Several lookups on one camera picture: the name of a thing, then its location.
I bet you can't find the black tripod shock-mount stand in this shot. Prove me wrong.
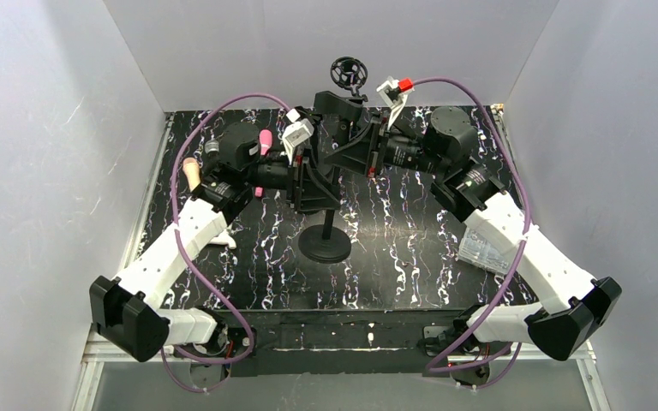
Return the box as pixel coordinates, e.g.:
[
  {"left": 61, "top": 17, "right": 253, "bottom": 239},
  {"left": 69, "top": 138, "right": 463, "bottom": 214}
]
[{"left": 330, "top": 57, "right": 368, "bottom": 103}]

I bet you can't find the black round-base stand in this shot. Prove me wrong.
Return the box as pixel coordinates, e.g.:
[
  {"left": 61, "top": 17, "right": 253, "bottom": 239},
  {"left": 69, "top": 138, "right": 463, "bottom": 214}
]
[{"left": 297, "top": 107, "right": 354, "bottom": 265}]

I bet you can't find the pink microphone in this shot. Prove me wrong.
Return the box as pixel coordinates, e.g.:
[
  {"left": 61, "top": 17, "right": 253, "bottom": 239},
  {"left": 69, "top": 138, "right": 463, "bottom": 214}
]
[{"left": 254, "top": 129, "right": 273, "bottom": 198}]

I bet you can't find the beige microphone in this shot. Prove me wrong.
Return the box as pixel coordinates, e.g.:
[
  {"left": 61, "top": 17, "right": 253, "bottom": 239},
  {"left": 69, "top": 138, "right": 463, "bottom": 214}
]
[{"left": 182, "top": 157, "right": 201, "bottom": 192}]

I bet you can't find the black grey-mesh microphone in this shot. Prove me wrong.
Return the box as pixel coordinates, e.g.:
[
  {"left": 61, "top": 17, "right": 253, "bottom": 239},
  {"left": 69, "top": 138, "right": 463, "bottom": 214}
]
[{"left": 204, "top": 140, "right": 219, "bottom": 158}]

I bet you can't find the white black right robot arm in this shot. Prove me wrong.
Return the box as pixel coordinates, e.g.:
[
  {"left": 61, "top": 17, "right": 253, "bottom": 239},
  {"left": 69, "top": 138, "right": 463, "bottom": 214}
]
[{"left": 326, "top": 102, "right": 622, "bottom": 360}]

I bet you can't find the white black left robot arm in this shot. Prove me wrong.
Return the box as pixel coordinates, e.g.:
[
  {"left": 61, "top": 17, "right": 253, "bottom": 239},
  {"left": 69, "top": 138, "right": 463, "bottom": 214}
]
[{"left": 89, "top": 119, "right": 338, "bottom": 362}]

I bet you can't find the white plastic faucet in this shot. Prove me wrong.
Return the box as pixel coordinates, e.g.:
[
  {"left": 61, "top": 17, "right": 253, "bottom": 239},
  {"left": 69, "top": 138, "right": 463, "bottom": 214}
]
[{"left": 208, "top": 226, "right": 236, "bottom": 250}]

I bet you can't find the clear plastic parts box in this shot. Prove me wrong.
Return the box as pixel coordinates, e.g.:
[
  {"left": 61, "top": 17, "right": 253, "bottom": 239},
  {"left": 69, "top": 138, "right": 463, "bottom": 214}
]
[{"left": 457, "top": 228, "right": 511, "bottom": 276}]

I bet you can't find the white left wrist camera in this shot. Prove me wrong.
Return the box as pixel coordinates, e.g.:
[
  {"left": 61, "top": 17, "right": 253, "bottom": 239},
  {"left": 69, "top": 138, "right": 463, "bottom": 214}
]
[{"left": 281, "top": 106, "right": 314, "bottom": 164}]

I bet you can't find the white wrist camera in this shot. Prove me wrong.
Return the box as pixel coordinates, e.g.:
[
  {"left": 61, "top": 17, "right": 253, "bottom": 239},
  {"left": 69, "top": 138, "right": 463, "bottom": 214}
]
[
  {"left": 281, "top": 106, "right": 314, "bottom": 164},
  {"left": 376, "top": 76, "right": 414, "bottom": 131}
]

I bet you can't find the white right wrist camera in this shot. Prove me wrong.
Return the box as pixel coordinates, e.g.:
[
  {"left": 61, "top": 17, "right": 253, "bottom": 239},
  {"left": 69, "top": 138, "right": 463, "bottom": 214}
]
[{"left": 376, "top": 76, "right": 414, "bottom": 131}]

